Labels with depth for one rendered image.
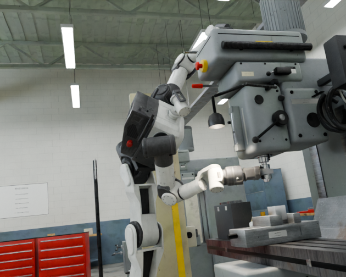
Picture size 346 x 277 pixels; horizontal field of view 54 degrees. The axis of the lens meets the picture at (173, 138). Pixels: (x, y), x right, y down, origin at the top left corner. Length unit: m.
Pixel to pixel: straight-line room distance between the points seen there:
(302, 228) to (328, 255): 0.41
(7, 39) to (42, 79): 1.64
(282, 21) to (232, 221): 1.05
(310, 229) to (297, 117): 0.49
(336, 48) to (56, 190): 9.54
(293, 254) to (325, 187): 0.66
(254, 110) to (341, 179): 0.55
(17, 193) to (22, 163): 0.85
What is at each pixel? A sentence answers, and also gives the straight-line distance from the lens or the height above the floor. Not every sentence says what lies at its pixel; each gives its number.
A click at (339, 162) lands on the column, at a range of 1.80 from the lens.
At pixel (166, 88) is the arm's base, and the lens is 1.88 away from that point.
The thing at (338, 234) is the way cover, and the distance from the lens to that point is 1.72.
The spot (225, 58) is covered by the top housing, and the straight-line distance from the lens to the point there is 1.57.
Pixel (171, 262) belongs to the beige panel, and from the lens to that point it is 3.22.
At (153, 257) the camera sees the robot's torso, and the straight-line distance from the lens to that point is 1.96.
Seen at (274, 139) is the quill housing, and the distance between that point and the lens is 1.56.
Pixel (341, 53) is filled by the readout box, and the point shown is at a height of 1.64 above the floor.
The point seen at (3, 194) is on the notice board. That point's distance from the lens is 10.68.
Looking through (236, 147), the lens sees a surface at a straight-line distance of 1.57.
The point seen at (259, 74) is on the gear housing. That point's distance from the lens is 1.61.
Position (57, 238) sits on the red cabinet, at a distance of 5.93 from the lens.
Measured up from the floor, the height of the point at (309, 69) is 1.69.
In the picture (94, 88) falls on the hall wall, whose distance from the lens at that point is 11.25.
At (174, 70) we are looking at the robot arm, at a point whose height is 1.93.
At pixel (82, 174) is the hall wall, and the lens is 10.51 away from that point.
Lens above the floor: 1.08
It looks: 13 degrees up
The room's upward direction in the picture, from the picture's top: 6 degrees counter-clockwise
